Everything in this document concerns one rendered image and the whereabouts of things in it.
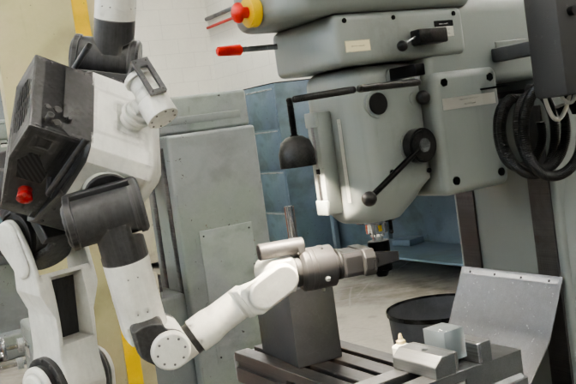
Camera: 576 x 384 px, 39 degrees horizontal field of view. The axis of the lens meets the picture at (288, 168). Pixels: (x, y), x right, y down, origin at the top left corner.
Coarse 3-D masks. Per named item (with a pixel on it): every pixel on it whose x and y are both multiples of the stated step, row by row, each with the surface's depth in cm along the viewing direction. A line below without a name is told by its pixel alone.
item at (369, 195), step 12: (408, 132) 166; (420, 132) 165; (408, 144) 164; (420, 144) 165; (432, 144) 167; (408, 156) 164; (420, 156) 165; (432, 156) 166; (396, 168) 162; (384, 180) 160; (372, 192) 158; (372, 204) 158
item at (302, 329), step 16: (288, 304) 194; (304, 304) 195; (320, 304) 197; (272, 320) 205; (288, 320) 195; (304, 320) 195; (320, 320) 197; (336, 320) 199; (272, 336) 207; (288, 336) 197; (304, 336) 195; (320, 336) 197; (336, 336) 199; (272, 352) 208; (288, 352) 198; (304, 352) 195; (320, 352) 197; (336, 352) 198
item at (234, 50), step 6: (222, 48) 167; (228, 48) 168; (234, 48) 169; (240, 48) 169; (246, 48) 171; (252, 48) 171; (258, 48) 172; (264, 48) 173; (270, 48) 174; (276, 48) 174; (222, 54) 168; (228, 54) 168; (234, 54) 169; (240, 54) 170
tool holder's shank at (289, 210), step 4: (284, 208) 200; (288, 208) 199; (292, 208) 199; (288, 212) 199; (292, 212) 200; (288, 216) 199; (292, 216) 200; (288, 220) 199; (292, 220) 200; (288, 224) 200; (292, 224) 199; (296, 224) 200; (288, 228) 200; (292, 228) 199; (296, 228) 200; (288, 232) 200; (292, 232) 199; (296, 232) 200; (288, 236) 200; (292, 236) 199; (296, 236) 200
